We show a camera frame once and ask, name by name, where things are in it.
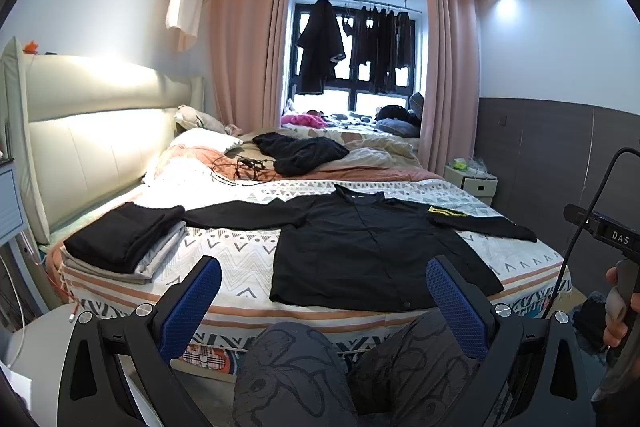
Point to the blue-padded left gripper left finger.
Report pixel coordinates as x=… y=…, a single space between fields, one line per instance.
x=93 y=387

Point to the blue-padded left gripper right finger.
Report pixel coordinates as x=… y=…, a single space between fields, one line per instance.
x=531 y=371

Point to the black shirt with yellow print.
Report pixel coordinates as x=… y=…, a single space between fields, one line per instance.
x=361 y=252

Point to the row of dark hanging clothes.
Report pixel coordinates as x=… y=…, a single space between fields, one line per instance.
x=380 y=50

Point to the pink clothes on windowsill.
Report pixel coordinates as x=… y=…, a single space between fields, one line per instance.
x=313 y=121

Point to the person's right hand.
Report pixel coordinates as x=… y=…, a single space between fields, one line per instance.
x=615 y=309

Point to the patterned white bed cover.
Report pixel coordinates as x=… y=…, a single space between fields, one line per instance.
x=242 y=308

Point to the person's patterned grey trouser legs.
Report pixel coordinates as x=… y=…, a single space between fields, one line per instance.
x=293 y=376

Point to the folded black garment on stack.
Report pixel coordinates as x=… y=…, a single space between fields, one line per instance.
x=120 y=239

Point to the white bedside cabinet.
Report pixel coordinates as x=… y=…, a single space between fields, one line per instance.
x=473 y=177

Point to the right pink curtain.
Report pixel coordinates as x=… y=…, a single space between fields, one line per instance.
x=452 y=90

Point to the pink curtain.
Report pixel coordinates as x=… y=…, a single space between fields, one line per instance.
x=248 y=45
x=452 y=90

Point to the orange quilt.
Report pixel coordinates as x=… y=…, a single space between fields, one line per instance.
x=182 y=158

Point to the cream padded headboard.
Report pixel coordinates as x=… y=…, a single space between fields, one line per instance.
x=83 y=130

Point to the white pillow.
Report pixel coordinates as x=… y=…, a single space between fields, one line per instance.
x=208 y=139

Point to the dark blue cushion by window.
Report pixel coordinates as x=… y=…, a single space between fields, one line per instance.
x=401 y=121

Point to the beige plush pillow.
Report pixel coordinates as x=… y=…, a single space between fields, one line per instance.
x=189 y=118

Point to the beige crumpled duvet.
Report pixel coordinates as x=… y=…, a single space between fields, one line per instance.
x=366 y=149

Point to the black knitted garment on bed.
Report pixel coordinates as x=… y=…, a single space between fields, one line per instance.
x=297 y=157

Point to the large black hanging coat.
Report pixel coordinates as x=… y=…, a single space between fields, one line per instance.
x=322 y=45

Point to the left pink curtain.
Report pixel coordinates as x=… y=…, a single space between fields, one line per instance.
x=248 y=45

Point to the black cable device on bed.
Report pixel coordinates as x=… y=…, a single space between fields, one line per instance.
x=243 y=168

